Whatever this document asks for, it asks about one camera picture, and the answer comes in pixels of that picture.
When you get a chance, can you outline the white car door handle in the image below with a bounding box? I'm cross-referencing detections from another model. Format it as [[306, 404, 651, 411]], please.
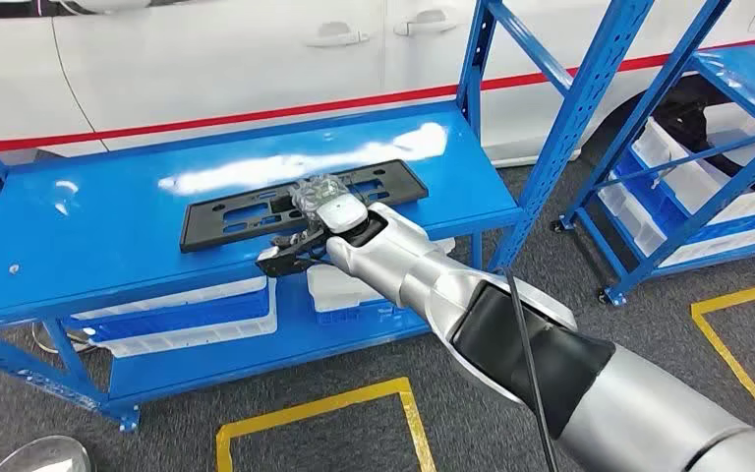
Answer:
[[393, 9, 458, 37], [306, 23, 371, 48]]

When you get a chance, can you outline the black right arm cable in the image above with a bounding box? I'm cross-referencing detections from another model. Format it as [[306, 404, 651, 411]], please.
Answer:
[[504, 269, 561, 472]]

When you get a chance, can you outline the white car side mirror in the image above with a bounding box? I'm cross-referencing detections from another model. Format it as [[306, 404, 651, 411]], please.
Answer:
[[58, 0, 152, 15]]

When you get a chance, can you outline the black license plate frame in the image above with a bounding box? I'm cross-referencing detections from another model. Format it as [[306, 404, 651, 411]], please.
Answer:
[[178, 158, 430, 254]]

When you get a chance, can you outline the black plastic part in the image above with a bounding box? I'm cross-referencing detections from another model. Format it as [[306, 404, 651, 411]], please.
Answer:
[[657, 90, 755, 190]]

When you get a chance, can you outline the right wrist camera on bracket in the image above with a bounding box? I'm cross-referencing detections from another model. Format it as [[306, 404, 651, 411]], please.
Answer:
[[257, 227, 333, 279]]

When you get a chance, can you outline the silver round floor base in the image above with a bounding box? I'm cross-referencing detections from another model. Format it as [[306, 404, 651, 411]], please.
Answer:
[[31, 322, 102, 356]]

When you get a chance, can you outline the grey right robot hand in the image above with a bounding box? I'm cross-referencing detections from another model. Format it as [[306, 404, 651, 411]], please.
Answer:
[[288, 173, 353, 237]]

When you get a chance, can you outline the blue metal shelf rack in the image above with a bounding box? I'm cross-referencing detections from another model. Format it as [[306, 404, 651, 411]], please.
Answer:
[[550, 0, 755, 308], [0, 0, 656, 435]]

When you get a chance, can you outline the blue plastic crate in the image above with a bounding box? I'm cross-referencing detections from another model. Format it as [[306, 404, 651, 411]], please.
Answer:
[[83, 286, 272, 344], [613, 149, 755, 246], [315, 300, 418, 328]]

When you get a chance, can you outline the white car with red stripe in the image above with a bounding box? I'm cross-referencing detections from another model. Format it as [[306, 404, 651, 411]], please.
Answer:
[[0, 0, 755, 168]]

